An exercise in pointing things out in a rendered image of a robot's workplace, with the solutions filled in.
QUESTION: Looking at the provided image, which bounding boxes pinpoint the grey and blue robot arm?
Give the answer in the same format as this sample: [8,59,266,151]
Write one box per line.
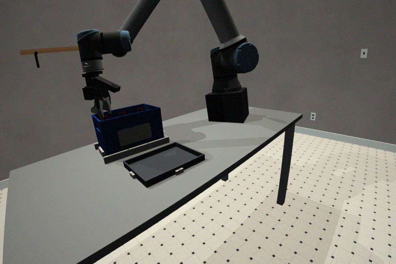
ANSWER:
[77,0,259,94]

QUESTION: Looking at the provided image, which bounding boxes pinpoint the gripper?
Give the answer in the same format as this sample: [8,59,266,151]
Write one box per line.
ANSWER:
[82,71,111,121]

